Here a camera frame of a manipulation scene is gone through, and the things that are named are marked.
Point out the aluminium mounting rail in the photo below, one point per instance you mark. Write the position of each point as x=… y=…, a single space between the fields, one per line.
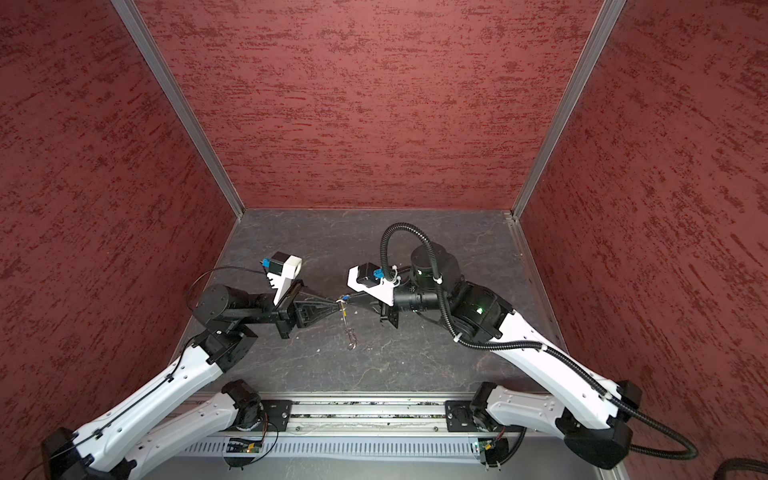
x=323 y=415

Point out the aluminium corner post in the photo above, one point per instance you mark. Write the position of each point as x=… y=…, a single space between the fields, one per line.
x=595 y=43
x=138 y=30

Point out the right circuit board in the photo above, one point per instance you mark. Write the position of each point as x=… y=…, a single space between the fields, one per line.
x=492 y=452

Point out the left aluminium corner post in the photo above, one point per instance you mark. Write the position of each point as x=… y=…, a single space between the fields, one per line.
x=138 y=30

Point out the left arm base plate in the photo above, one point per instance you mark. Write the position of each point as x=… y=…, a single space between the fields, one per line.
x=277 y=413

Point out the small keys bunch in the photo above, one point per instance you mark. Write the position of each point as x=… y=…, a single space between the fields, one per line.
x=351 y=336

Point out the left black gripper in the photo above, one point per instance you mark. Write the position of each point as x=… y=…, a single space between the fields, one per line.
x=305 y=316

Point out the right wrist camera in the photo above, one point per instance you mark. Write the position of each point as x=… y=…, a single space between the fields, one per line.
x=368 y=278

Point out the white slotted cable duct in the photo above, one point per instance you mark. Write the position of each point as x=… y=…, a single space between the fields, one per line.
x=448 y=449

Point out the circuit board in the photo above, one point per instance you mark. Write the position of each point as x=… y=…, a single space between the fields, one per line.
x=492 y=452
x=244 y=446

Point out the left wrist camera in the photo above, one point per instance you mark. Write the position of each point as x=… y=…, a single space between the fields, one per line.
x=281 y=270

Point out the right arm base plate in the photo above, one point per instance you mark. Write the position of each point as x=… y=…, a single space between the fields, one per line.
x=459 y=417

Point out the left circuit board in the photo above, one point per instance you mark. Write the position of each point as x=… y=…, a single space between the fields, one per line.
x=244 y=446

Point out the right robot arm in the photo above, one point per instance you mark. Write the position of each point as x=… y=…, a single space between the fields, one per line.
x=474 y=314

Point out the right aluminium corner post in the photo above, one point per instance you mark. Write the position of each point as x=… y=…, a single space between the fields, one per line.
x=595 y=43

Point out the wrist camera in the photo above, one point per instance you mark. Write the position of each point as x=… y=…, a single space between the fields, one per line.
x=368 y=278
x=281 y=270

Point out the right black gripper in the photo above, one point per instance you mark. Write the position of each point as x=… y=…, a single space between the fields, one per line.
x=391 y=312

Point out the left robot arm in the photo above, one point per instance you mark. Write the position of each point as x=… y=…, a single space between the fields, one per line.
x=95 y=451

